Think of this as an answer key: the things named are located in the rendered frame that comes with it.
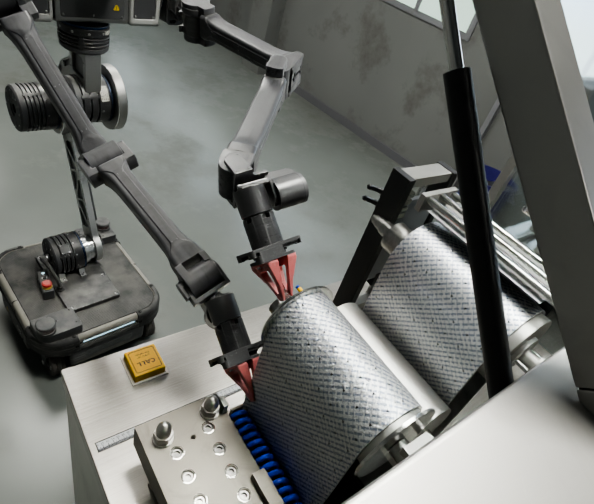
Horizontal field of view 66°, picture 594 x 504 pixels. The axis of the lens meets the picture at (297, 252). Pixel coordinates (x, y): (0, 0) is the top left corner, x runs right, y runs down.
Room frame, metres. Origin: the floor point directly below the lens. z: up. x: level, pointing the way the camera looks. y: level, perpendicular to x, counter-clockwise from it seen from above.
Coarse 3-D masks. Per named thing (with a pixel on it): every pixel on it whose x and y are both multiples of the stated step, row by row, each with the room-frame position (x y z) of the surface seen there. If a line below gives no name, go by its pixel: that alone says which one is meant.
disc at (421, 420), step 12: (432, 408) 0.42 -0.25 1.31; (408, 420) 0.38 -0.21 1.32; (420, 420) 0.40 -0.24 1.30; (396, 432) 0.36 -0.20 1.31; (408, 432) 0.39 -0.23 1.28; (384, 444) 0.35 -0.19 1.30; (372, 456) 0.34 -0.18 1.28; (384, 456) 0.38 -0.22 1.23; (360, 468) 0.34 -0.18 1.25; (372, 468) 0.37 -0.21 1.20
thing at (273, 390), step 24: (264, 360) 0.50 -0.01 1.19; (264, 384) 0.49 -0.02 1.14; (288, 384) 0.46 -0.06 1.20; (264, 408) 0.48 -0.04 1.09; (288, 408) 0.44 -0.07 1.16; (264, 432) 0.46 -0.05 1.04; (288, 432) 0.43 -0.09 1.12; (312, 432) 0.40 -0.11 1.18; (288, 456) 0.42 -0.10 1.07; (312, 456) 0.39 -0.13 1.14; (336, 456) 0.37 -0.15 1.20; (312, 480) 0.38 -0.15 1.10; (336, 480) 0.36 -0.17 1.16
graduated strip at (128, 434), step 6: (234, 384) 0.63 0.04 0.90; (222, 390) 0.61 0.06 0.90; (228, 390) 0.61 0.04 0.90; (234, 390) 0.62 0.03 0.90; (240, 390) 0.62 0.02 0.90; (192, 402) 0.56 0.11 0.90; (162, 414) 0.51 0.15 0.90; (150, 420) 0.49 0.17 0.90; (120, 432) 0.44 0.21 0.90; (126, 432) 0.45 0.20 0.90; (132, 432) 0.45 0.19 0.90; (108, 438) 0.42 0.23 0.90; (114, 438) 0.43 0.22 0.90; (120, 438) 0.43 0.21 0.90; (126, 438) 0.44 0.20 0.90; (96, 444) 0.41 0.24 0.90; (102, 444) 0.41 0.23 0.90; (108, 444) 0.41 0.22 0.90; (114, 444) 0.42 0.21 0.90; (102, 450) 0.40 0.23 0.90
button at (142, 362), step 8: (152, 344) 0.65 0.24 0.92; (128, 352) 0.61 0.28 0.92; (136, 352) 0.61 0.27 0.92; (144, 352) 0.62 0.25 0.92; (152, 352) 0.63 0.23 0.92; (128, 360) 0.59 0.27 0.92; (136, 360) 0.59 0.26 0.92; (144, 360) 0.60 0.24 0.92; (152, 360) 0.61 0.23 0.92; (160, 360) 0.61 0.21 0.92; (128, 368) 0.58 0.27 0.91; (136, 368) 0.57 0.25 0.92; (144, 368) 0.58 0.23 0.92; (152, 368) 0.59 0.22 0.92; (160, 368) 0.60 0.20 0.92; (136, 376) 0.56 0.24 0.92; (144, 376) 0.57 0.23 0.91
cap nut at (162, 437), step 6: (162, 426) 0.39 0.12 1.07; (168, 426) 0.40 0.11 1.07; (156, 432) 0.39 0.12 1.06; (162, 432) 0.39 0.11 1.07; (168, 432) 0.39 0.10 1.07; (156, 438) 0.38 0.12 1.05; (162, 438) 0.38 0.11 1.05; (168, 438) 0.39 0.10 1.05; (156, 444) 0.38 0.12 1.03; (162, 444) 0.38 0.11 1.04; (168, 444) 0.39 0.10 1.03
